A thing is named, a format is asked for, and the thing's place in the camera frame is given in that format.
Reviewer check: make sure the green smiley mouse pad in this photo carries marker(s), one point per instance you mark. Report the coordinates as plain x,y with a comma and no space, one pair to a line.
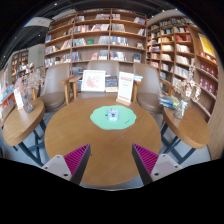
100,120

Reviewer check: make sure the transparent blue computer mouse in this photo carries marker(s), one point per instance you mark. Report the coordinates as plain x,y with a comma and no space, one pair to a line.
112,114

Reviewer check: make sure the stack of magazines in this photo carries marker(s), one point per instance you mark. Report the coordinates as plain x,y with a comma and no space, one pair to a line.
168,101

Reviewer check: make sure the small white table card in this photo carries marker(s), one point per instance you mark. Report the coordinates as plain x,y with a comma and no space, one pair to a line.
18,99

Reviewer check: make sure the small distant bookshelf unit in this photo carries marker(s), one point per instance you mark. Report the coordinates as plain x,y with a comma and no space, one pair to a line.
20,61

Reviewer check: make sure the white framed picture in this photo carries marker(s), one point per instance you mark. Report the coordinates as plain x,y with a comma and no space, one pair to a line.
93,80

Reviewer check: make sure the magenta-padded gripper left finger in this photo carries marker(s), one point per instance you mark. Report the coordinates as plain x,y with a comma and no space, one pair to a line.
76,159

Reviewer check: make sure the round wooden side table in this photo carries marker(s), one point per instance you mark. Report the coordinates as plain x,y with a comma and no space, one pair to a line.
23,125
190,131

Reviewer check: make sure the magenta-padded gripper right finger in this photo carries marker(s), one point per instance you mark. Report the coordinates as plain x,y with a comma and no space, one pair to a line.
147,159

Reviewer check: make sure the white sign on wooden base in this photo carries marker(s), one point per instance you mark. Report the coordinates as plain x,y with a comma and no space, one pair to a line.
125,88

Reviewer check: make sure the brown padded wooden armchair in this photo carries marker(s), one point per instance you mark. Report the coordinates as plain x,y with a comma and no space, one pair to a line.
100,65
148,96
55,96

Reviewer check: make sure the glass vase with dried flowers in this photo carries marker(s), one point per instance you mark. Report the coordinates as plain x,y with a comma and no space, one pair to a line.
27,105
180,110

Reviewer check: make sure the curved wooden bookshelf unit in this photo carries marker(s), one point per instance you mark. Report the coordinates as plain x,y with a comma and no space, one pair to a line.
180,50

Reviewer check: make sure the dark blue book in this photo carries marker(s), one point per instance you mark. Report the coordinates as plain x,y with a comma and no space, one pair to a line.
111,83

